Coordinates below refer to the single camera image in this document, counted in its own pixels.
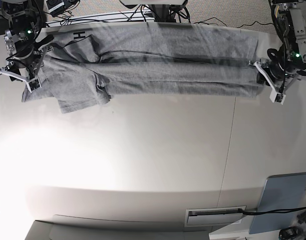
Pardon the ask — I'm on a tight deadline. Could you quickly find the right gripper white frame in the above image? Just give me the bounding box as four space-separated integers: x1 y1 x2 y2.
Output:
0 46 48 82

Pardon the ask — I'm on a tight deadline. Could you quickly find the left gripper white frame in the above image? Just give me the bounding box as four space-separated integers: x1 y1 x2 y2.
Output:
248 59 301 94

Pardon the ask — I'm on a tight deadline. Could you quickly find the grey T-shirt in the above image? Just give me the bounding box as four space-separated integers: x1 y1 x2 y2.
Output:
22 23 259 113

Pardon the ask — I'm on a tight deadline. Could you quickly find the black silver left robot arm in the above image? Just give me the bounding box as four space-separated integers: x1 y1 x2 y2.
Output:
249 0 306 103

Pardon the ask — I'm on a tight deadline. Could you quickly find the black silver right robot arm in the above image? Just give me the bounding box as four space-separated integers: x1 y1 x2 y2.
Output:
0 0 54 91

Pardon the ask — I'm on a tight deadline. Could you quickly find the blue-grey tablet panel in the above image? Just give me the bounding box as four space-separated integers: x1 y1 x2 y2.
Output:
249 172 306 235

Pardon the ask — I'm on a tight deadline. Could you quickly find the black device with blue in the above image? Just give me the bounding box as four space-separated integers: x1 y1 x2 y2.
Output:
278 226 300 240

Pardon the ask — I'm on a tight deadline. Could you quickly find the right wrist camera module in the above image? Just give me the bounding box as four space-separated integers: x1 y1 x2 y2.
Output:
26 77 42 93

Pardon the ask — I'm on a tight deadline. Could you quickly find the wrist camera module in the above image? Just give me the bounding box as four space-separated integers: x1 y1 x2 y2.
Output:
269 90 286 105
26 77 42 93

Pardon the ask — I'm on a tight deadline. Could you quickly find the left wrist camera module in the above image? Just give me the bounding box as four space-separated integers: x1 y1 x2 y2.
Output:
269 90 286 105

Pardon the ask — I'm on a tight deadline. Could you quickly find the grey camera box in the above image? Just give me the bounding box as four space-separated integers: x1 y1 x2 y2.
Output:
46 0 65 17

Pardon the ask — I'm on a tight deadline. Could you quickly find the black mouse cable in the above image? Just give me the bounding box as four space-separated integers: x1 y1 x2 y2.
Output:
192 16 276 29

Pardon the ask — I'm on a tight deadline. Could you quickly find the black cable at tablet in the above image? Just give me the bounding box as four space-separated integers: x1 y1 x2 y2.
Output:
238 205 306 216

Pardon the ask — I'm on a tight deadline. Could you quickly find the white cable slot tray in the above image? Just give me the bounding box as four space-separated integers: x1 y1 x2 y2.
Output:
184 206 246 228

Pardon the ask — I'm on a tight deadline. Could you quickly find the white central mount stand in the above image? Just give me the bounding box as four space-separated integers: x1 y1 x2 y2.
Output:
120 0 191 23

